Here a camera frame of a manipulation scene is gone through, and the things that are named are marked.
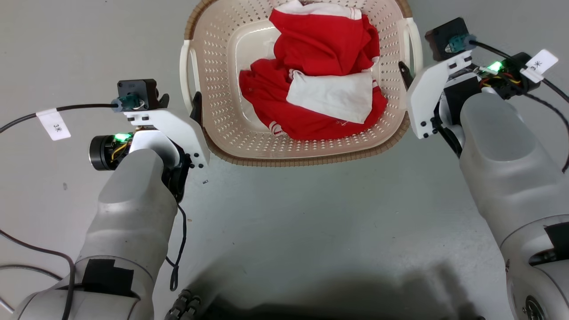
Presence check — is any black floor cable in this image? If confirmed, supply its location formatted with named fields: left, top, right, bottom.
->
left=0, top=229, right=76, bottom=320

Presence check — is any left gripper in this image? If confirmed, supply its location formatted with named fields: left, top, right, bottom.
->
left=88, top=92, right=211, bottom=201

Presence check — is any beige plastic laundry basket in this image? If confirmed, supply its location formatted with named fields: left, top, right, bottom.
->
left=180, top=0, right=423, bottom=168

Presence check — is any cable white label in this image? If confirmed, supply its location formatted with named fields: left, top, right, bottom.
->
left=36, top=108, right=72, bottom=141
left=520, top=49, right=559, bottom=84

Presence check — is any left cable white label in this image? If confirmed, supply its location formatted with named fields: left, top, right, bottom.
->
left=36, top=108, right=72, bottom=141

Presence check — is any thin black dangling cable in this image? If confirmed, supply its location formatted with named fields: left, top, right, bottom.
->
left=165, top=204, right=188, bottom=292

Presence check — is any right camera black cable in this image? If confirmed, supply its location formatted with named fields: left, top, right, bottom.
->
left=471, top=40, right=569, bottom=174

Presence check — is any red and white garment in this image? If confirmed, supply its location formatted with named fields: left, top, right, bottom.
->
left=239, top=0, right=389, bottom=141

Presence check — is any camera black cable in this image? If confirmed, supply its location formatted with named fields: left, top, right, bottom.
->
left=0, top=104, right=119, bottom=134
left=471, top=40, right=569, bottom=174

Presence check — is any right cable white label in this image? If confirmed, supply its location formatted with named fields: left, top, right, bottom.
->
left=520, top=49, right=559, bottom=84

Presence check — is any left camera black cable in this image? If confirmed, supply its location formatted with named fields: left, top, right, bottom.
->
left=0, top=104, right=119, bottom=134

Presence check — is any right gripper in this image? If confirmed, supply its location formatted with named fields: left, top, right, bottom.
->
left=398, top=50, right=541, bottom=157

